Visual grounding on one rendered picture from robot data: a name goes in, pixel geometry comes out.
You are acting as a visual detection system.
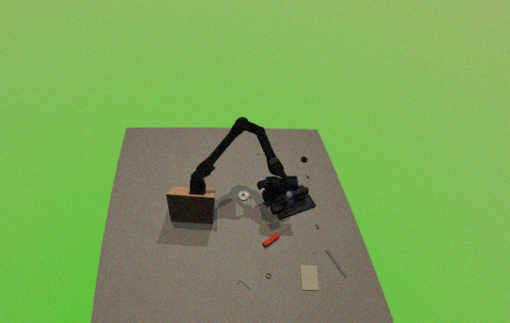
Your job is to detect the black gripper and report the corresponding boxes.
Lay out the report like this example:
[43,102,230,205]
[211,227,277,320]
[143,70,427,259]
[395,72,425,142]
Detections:
[257,179,285,214]

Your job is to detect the red-handled screwdriver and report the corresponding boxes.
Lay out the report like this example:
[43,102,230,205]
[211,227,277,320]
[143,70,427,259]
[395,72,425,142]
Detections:
[262,229,286,248]

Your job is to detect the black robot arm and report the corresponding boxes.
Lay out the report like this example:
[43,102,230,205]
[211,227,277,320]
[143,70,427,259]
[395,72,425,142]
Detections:
[189,116,299,196]

